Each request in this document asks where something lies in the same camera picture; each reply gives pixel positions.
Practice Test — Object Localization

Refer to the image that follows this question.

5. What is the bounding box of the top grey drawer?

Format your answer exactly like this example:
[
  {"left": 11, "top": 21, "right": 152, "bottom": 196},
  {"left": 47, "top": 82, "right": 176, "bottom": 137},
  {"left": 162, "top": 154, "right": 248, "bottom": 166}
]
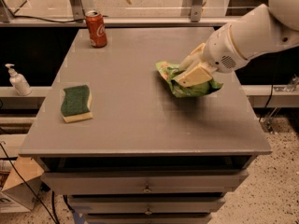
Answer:
[{"left": 41, "top": 170, "right": 249, "bottom": 195}]

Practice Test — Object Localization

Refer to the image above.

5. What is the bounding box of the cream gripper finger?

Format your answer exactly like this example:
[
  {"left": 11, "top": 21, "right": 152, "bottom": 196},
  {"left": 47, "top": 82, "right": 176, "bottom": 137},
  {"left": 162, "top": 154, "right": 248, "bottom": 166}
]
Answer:
[
  {"left": 174, "top": 63, "right": 217, "bottom": 88},
  {"left": 178, "top": 43, "right": 206, "bottom": 71}
]

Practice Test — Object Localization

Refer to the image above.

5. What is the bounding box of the middle grey drawer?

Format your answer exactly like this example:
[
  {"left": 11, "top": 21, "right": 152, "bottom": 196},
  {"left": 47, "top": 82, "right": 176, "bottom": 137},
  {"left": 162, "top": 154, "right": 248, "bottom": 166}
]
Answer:
[{"left": 69, "top": 193, "right": 224, "bottom": 215}]

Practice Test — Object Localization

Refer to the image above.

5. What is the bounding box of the green rice chip bag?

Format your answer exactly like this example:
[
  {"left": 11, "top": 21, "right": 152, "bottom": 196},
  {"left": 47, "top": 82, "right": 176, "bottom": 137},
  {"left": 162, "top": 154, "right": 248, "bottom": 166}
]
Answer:
[{"left": 155, "top": 61, "right": 223, "bottom": 98}]

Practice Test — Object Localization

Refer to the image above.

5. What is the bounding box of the red cola can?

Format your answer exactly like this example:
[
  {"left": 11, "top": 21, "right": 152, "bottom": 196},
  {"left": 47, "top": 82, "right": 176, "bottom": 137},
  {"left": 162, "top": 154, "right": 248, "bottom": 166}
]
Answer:
[{"left": 85, "top": 10, "right": 107, "bottom": 48}]

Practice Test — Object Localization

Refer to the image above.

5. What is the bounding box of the green yellow sponge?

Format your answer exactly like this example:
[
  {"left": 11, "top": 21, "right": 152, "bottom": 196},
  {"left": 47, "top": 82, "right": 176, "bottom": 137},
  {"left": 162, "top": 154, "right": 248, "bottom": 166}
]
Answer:
[{"left": 61, "top": 85, "right": 93, "bottom": 123}]

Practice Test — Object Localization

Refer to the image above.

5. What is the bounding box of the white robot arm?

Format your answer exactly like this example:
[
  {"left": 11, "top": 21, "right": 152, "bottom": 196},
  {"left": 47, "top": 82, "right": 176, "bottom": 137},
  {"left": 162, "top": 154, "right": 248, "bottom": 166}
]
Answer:
[{"left": 175, "top": 0, "right": 299, "bottom": 87}]

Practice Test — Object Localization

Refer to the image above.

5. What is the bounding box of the black cable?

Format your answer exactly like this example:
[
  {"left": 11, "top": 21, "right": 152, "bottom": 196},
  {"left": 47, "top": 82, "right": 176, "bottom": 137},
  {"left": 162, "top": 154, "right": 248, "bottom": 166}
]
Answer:
[{"left": 0, "top": 140, "right": 60, "bottom": 224}]

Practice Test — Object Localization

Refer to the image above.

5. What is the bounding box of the metal bracket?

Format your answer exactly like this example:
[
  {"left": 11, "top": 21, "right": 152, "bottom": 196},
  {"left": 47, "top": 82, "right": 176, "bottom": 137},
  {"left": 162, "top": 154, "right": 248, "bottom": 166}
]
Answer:
[
  {"left": 180, "top": 0, "right": 205, "bottom": 22},
  {"left": 64, "top": 0, "right": 95, "bottom": 21}
]

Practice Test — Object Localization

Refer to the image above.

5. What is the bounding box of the left metal bracket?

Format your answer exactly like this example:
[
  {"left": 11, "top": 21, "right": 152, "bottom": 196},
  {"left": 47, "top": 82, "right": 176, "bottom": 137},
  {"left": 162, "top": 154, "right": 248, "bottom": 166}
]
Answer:
[{"left": 64, "top": 0, "right": 95, "bottom": 21}]

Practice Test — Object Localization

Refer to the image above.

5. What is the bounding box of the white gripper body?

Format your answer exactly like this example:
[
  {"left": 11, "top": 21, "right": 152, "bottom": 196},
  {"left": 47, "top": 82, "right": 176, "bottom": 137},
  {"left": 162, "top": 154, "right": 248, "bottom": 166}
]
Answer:
[{"left": 203, "top": 24, "right": 249, "bottom": 73}]

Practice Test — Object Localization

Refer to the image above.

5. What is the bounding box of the right metal bracket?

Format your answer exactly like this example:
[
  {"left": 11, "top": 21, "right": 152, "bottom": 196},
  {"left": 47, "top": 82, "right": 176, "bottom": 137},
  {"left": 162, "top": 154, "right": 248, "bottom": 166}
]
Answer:
[{"left": 180, "top": 0, "right": 205, "bottom": 22}]

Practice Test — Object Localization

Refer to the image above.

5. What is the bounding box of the grey drawer cabinet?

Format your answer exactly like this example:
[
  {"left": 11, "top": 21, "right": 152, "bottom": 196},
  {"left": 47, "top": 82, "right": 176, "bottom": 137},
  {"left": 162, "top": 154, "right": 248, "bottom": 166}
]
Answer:
[{"left": 21, "top": 28, "right": 271, "bottom": 224}]

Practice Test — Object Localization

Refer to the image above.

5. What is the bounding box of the white pump bottle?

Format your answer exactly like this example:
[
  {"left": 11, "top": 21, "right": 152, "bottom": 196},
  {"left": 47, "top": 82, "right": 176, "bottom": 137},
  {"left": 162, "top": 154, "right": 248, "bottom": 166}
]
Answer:
[{"left": 6, "top": 63, "right": 32, "bottom": 96}]

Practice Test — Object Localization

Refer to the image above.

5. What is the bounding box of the grey drawer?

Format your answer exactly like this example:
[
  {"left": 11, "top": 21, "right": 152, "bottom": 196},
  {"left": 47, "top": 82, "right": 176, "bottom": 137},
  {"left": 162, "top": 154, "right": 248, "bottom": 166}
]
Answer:
[
  {"left": 69, "top": 193, "right": 224, "bottom": 215},
  {"left": 41, "top": 170, "right": 249, "bottom": 195}
]

